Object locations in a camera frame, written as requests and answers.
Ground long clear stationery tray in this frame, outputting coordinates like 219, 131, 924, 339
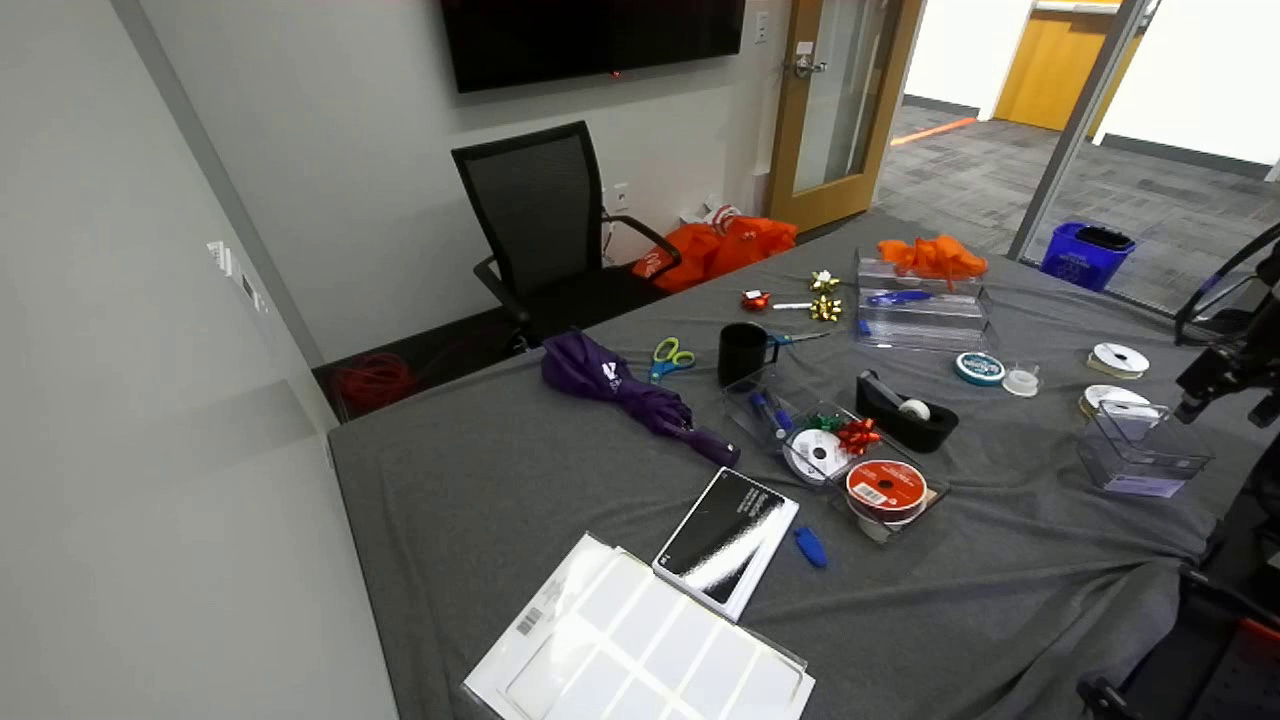
780, 402, 949, 546

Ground black mug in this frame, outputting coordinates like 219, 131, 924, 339
717, 322, 781, 389

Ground white ribbon spool with label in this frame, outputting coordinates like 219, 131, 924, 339
783, 428, 851, 486

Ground orange bag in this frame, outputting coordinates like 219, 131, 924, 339
632, 215, 798, 294

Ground blue recycling bin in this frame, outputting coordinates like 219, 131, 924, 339
1040, 222, 1137, 293

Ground clear acrylic box holder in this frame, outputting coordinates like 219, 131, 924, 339
1076, 400, 1214, 499

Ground wall-mounted black screen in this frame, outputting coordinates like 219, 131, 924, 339
440, 0, 747, 94

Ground orange ribbon bunch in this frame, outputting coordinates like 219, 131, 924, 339
878, 235, 989, 284

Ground green and blue scissors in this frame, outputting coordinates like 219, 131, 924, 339
648, 337, 696, 385

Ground teal ribbon spool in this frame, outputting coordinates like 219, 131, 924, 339
953, 351, 1006, 387

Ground black and white notebook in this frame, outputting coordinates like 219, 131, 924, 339
652, 467, 800, 623

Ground wooden door with glass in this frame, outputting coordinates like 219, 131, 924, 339
766, 0, 926, 234

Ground white wall control panel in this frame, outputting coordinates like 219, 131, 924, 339
207, 240, 269, 313

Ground purple folded umbrella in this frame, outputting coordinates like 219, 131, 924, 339
541, 330, 742, 468

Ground coil of red cable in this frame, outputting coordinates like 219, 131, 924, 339
333, 352, 421, 413

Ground bundle of blue pens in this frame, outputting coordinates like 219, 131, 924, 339
750, 390, 797, 441

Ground large clear acrylic organizer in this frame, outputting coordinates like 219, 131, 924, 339
855, 248, 996, 353

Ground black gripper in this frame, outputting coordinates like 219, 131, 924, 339
1174, 298, 1280, 429

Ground small clear stationery tray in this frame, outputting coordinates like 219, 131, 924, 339
722, 370, 816, 451

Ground black tape dispenser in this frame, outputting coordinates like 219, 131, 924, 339
856, 370, 960, 454

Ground black mesh office chair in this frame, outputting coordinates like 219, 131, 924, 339
451, 121, 683, 353

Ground pack of white labels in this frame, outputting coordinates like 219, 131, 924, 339
462, 532, 816, 720

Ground red ribbon spool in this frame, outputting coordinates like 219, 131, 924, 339
845, 459, 929, 526

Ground grey table cloth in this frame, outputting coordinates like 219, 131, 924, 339
328, 208, 1280, 720

